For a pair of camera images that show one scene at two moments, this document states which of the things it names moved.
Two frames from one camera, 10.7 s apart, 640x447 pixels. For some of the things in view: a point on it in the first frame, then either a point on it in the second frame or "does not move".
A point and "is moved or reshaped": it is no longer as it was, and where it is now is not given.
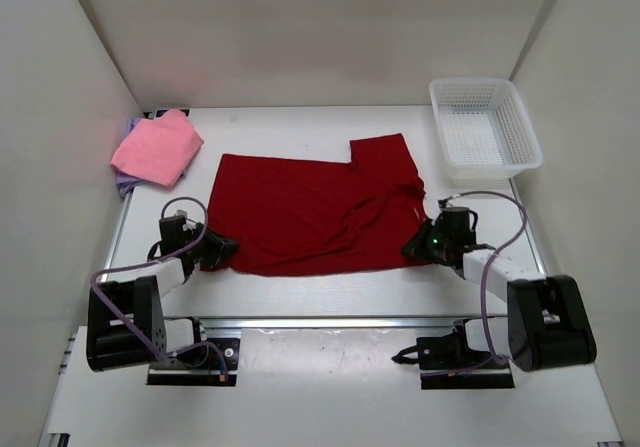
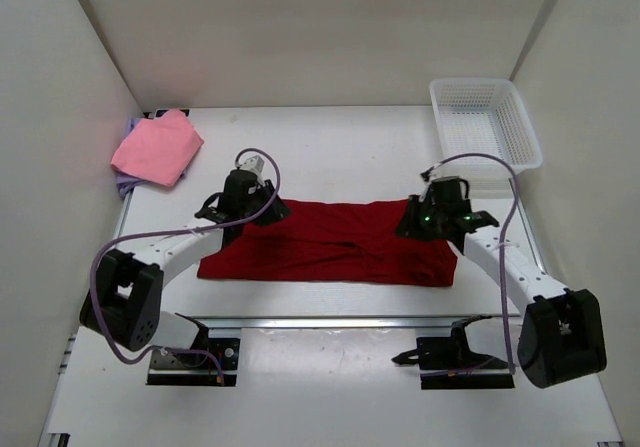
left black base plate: [212, 363] does not move
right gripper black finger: [430, 244] -> [418, 221]
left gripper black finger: [218, 252] -> [276, 212]
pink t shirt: [159, 149] does not move
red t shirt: [301, 217] is moved or reshaped
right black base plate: [448, 363] does not move
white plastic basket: [486, 130] does not move
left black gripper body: [199, 251] -> [261, 197]
